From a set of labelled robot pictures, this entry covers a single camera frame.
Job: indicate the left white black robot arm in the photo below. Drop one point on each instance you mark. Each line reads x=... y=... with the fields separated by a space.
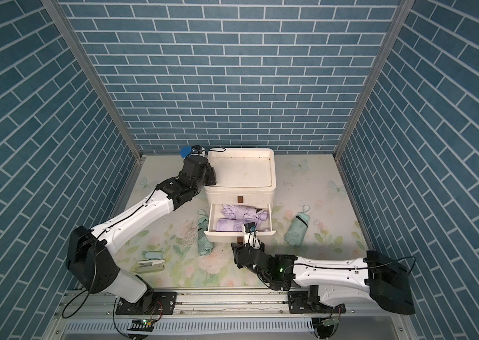
x=90 y=250

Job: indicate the white slotted cable duct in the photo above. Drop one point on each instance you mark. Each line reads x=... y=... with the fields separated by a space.
x=186 y=326

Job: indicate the blue lid pencil tube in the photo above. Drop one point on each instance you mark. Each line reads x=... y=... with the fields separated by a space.
x=185 y=151

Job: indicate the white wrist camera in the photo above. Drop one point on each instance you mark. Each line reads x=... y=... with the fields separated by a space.
x=250 y=237
x=198 y=150

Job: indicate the green circuit board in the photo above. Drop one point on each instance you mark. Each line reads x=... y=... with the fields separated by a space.
x=141 y=325

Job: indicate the metal base rail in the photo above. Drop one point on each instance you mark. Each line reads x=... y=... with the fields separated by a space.
x=202 y=302

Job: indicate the floral table mat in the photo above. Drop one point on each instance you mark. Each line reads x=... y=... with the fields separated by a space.
x=312 y=218

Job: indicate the purple umbrella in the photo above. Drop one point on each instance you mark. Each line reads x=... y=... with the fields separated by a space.
x=244 y=212
x=231 y=225

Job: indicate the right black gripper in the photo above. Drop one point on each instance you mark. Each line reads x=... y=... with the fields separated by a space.
x=237 y=253

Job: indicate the green umbrella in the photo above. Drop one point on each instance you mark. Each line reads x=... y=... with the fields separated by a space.
x=298 y=228
x=205 y=247

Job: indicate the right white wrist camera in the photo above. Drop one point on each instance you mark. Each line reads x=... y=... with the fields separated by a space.
x=250 y=237

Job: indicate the white plastic drawer cabinet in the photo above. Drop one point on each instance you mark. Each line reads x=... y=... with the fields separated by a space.
x=244 y=176

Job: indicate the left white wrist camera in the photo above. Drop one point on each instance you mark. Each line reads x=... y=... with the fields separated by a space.
x=198 y=150

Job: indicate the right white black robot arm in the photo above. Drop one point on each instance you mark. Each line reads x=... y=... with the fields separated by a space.
x=325 y=285

